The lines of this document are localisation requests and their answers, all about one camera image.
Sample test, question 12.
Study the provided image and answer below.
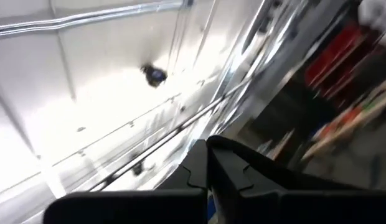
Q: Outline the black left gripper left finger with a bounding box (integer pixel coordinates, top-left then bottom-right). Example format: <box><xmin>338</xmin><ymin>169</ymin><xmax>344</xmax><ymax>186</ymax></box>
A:
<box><xmin>42</xmin><ymin>139</ymin><xmax>209</xmax><ymax>224</ymax></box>

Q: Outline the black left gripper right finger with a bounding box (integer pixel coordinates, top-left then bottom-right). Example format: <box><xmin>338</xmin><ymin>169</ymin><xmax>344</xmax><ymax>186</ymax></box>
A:
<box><xmin>206</xmin><ymin>134</ymin><xmax>386</xmax><ymax>224</ymax></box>

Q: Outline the red bin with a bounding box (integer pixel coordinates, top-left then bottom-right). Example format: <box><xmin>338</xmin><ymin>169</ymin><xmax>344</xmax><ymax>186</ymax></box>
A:
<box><xmin>303</xmin><ymin>23</ymin><xmax>373</xmax><ymax>100</ymax></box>

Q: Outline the black overhead camera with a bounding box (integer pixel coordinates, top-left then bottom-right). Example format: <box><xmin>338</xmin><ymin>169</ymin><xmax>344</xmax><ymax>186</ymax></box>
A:
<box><xmin>139</xmin><ymin>63</ymin><xmax>168</xmax><ymax>88</ymax></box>

